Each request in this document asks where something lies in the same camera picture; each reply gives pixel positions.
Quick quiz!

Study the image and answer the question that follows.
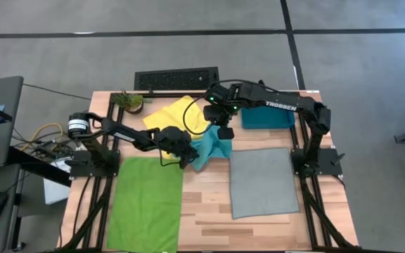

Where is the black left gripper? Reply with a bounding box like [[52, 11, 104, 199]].
[[157, 126, 200, 170]]

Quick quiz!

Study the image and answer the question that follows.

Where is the teal microfiber towel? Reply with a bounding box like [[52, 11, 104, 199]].
[[190, 125, 233, 172]]

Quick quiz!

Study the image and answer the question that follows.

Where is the yellow microfiber towel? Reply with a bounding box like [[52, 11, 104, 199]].
[[142, 95, 210, 161]]

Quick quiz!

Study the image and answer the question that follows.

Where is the green microfiber towel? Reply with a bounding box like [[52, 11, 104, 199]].
[[106, 157, 185, 253]]

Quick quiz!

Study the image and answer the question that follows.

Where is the grey microfiber towel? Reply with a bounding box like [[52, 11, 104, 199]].
[[229, 147, 300, 219]]

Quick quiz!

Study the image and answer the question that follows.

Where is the blue plastic bin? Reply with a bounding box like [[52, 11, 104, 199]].
[[240, 105, 296, 130]]

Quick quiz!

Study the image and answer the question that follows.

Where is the potted succulent plant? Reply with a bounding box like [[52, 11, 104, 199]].
[[110, 90, 153, 115]]

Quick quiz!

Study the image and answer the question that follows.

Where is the white box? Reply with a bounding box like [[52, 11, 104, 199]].
[[43, 157, 72, 205]]

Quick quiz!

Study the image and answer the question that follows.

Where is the black desk beam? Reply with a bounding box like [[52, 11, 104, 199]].
[[7, 145, 72, 187]]

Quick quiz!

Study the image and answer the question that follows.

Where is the grey computer monitor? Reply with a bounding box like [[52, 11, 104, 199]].
[[0, 75, 25, 171]]

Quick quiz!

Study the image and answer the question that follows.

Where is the grey desk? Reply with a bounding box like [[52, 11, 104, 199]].
[[0, 163, 24, 253]]

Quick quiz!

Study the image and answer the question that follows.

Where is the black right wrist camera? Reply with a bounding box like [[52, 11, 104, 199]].
[[217, 126, 236, 141]]

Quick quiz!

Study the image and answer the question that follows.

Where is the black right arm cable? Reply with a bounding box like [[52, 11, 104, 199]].
[[182, 79, 259, 136]]

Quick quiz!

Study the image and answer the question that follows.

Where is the black aluminium table frame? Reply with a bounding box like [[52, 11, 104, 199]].
[[58, 90, 356, 253]]

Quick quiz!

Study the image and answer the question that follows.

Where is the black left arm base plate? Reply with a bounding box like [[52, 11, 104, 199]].
[[69, 149, 121, 178]]

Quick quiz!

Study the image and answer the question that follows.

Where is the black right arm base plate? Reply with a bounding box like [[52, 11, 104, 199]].
[[291, 147, 344, 176]]

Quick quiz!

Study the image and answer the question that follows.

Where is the black cable bundle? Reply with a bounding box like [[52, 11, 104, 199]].
[[12, 128, 75, 161]]

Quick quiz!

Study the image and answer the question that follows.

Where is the yellow cable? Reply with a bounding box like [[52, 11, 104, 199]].
[[20, 122, 65, 152]]

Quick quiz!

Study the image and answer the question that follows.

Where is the thin black floor cable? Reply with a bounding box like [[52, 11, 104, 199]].
[[22, 83, 93, 101]]

